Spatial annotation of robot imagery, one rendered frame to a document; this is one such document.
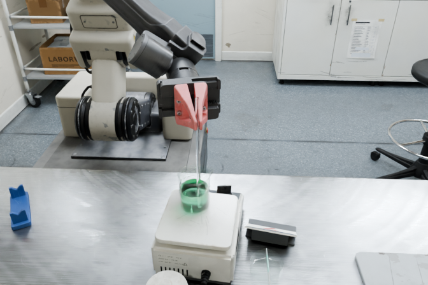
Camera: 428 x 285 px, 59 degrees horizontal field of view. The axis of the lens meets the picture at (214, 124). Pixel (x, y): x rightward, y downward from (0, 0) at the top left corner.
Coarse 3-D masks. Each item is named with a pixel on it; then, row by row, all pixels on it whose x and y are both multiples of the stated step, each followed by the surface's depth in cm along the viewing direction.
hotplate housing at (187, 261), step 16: (240, 208) 66; (240, 224) 69; (160, 256) 58; (176, 256) 58; (192, 256) 57; (208, 256) 57; (224, 256) 57; (192, 272) 59; (208, 272) 58; (224, 272) 58
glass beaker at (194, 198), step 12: (180, 168) 61; (192, 168) 62; (204, 168) 62; (180, 180) 58; (204, 180) 63; (180, 192) 60; (192, 192) 59; (204, 192) 59; (180, 204) 62; (192, 204) 60; (204, 204) 61
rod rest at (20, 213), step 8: (16, 192) 76; (24, 192) 77; (16, 200) 76; (24, 200) 76; (16, 208) 74; (24, 208) 74; (16, 216) 70; (24, 216) 71; (16, 224) 70; (24, 224) 71
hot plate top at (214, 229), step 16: (176, 192) 66; (176, 208) 63; (224, 208) 63; (160, 224) 60; (176, 224) 60; (192, 224) 60; (208, 224) 60; (224, 224) 60; (160, 240) 57; (176, 240) 57; (192, 240) 57; (208, 240) 57; (224, 240) 57
